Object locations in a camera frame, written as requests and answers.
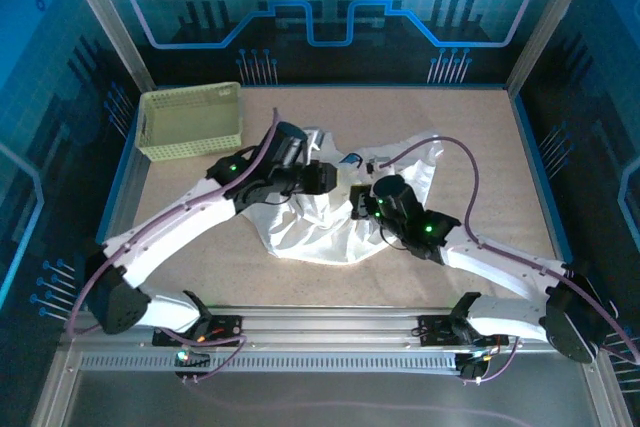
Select white t-shirt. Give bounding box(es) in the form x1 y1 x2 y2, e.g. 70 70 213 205
242 124 446 266

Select pale green perforated plastic basket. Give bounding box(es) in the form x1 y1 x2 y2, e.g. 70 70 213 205
135 80 246 163

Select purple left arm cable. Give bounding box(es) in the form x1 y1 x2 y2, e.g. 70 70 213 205
64 106 281 386

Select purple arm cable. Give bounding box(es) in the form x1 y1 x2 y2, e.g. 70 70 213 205
377 135 640 386
64 106 281 386

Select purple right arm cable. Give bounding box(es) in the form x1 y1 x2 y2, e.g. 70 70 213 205
377 135 640 386

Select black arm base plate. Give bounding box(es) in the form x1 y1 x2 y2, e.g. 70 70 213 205
418 315 510 347
152 315 244 347

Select aluminium frame rail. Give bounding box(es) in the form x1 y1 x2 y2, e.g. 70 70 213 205
59 305 601 354

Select black cable connector block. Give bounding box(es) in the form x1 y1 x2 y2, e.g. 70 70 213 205
457 351 490 386
173 345 212 382

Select slotted grey cable duct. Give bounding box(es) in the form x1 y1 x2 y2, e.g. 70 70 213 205
79 354 464 374

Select aluminium corner post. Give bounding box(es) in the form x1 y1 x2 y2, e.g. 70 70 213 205
53 0 157 94
504 0 606 94

